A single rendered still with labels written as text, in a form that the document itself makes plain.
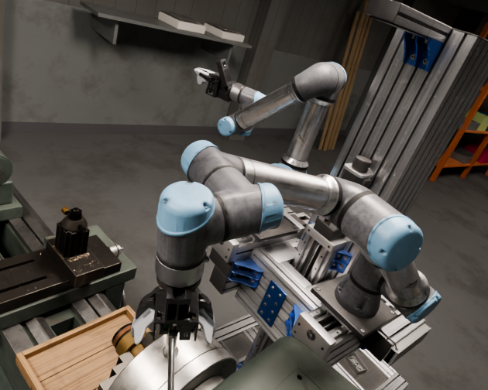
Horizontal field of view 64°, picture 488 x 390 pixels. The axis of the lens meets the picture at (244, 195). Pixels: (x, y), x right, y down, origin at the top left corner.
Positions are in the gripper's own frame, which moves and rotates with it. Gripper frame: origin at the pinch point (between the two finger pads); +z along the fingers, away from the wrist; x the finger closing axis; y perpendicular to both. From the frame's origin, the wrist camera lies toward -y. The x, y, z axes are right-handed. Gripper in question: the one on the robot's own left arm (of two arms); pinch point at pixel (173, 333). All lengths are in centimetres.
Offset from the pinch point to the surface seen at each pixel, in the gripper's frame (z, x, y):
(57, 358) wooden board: 45, -31, -21
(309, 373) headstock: 14.7, 31.2, 0.7
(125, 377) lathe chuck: 15.6, -9.2, 0.4
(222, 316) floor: 160, 37, -117
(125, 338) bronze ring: 24.3, -11.1, -14.2
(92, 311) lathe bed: 51, -26, -41
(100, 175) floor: 163, -71, -277
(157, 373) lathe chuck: 13.1, -2.5, 1.0
